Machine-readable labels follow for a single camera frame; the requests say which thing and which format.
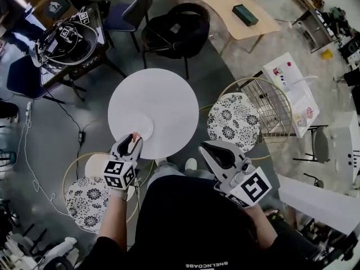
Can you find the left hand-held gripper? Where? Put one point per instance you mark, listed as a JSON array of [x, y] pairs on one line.
[[118, 173]]

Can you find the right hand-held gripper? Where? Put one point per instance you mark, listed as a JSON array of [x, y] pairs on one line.
[[250, 188]]

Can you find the small white plate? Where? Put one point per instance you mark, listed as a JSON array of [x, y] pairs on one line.
[[143, 125]]

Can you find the person's left forearm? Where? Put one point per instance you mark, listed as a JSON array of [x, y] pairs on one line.
[[112, 224]]

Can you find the person's right forearm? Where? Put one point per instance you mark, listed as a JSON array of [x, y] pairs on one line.
[[260, 229]]

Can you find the person's right white shoe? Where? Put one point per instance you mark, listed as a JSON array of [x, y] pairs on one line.
[[191, 164]]

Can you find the person's white shoe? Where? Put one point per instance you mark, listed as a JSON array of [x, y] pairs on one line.
[[161, 161], [191, 164]]

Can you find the person's left white shoe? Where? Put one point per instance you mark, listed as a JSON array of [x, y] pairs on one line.
[[161, 161]]

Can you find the black power adapter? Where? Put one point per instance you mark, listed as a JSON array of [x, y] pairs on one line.
[[81, 137]]

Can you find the white round table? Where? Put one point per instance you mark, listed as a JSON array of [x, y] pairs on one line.
[[157, 94]]

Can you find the person's black t-shirt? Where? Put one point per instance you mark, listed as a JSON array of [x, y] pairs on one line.
[[191, 229]]

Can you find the clear plastic cup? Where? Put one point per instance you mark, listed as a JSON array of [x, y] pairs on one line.
[[303, 122]]

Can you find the white side table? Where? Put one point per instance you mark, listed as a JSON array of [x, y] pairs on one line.
[[298, 100]]

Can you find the black crate side table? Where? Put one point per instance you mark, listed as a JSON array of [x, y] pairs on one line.
[[90, 60]]

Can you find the pink drink cup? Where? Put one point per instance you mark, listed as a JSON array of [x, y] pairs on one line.
[[309, 113]]

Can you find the grey chair black legs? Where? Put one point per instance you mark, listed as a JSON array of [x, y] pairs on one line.
[[322, 145]]

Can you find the clear bottle red cap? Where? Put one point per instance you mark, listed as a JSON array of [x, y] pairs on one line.
[[277, 71]]

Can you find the white ledge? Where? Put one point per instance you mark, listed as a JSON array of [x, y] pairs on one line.
[[317, 204]]

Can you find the white power strip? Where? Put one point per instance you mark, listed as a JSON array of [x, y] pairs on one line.
[[28, 108]]

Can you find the white curved faucet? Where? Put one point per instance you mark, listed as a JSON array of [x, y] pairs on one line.
[[302, 80]]

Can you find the black and white helmet device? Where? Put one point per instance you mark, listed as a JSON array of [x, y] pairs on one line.
[[81, 46]]

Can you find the white cabinet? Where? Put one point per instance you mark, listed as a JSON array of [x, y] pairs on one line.
[[347, 150]]

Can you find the dark blue chair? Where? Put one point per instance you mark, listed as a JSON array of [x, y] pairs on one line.
[[24, 77]]

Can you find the black round padded chair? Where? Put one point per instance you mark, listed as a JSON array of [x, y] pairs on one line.
[[177, 29]]

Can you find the grey-backed blue seat chair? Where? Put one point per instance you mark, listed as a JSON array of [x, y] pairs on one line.
[[132, 13]]

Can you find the dark green box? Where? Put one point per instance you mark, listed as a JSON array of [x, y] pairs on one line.
[[245, 15]]

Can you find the yellow bucket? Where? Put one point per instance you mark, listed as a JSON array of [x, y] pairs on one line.
[[327, 54]]

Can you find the light wooden table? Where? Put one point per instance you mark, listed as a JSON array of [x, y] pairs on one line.
[[225, 7]]

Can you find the dark desk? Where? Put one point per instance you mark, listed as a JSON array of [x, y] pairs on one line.
[[315, 29]]

